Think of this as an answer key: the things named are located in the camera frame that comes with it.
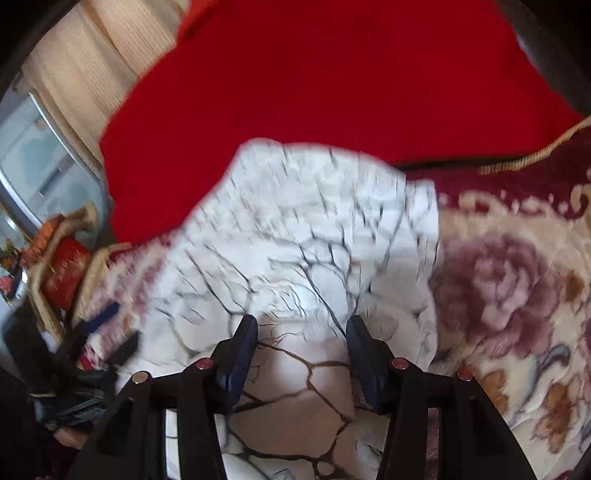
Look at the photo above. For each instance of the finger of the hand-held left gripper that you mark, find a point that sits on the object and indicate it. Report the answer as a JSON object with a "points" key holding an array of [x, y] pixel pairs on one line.
{"points": [[125, 350], [102, 317]]}

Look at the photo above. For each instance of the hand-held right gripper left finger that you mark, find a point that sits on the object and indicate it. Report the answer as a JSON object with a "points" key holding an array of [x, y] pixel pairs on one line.
{"points": [[238, 360]]}

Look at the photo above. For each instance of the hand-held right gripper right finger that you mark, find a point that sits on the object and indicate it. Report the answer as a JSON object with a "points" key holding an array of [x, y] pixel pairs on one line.
{"points": [[367, 362]]}

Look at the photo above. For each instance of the white crackle-patterned garment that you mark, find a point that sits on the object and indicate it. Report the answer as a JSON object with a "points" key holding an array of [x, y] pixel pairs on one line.
{"points": [[295, 240]]}

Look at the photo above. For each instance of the red cushion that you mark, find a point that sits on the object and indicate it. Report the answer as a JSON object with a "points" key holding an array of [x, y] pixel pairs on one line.
{"points": [[67, 272]]}

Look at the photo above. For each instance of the orange patterned cloth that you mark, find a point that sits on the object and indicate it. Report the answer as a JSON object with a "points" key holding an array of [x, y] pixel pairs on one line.
{"points": [[46, 237]]}

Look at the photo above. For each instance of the artificial flowers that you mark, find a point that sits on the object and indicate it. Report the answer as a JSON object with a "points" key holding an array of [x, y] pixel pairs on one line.
{"points": [[10, 267]]}

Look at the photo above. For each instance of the grey refrigerator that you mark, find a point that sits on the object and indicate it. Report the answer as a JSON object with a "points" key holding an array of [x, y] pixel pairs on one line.
{"points": [[37, 161]]}

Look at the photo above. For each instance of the beige curtain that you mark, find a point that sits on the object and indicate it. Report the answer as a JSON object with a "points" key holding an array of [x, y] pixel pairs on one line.
{"points": [[92, 55]]}

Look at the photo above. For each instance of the red blanket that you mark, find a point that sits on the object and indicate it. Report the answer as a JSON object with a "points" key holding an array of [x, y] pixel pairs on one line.
{"points": [[323, 83]]}

